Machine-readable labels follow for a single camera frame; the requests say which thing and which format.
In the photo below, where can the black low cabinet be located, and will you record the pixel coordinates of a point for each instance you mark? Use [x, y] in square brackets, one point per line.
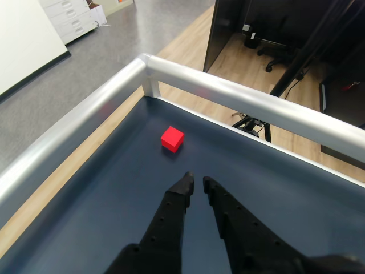
[345, 108]

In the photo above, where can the black office chair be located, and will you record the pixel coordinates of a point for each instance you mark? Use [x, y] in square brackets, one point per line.
[278, 54]

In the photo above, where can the black tripod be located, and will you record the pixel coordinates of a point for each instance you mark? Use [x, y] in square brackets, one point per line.
[296, 65]

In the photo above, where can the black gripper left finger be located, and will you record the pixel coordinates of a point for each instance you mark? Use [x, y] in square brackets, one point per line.
[168, 217]

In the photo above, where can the silver aluminium rail frame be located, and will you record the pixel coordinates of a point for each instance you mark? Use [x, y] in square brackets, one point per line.
[228, 91]

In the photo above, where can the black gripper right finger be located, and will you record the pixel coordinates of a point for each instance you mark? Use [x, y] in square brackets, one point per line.
[245, 234]

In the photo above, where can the black desk partition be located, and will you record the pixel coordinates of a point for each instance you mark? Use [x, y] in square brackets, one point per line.
[218, 34]

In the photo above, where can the white drawer cabinet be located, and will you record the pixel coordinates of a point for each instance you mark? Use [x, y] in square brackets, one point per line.
[71, 20]

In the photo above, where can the red cube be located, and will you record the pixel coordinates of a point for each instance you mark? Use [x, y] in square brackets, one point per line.
[171, 138]

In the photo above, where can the black waste bin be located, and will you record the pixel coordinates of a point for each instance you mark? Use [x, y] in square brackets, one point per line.
[251, 41]

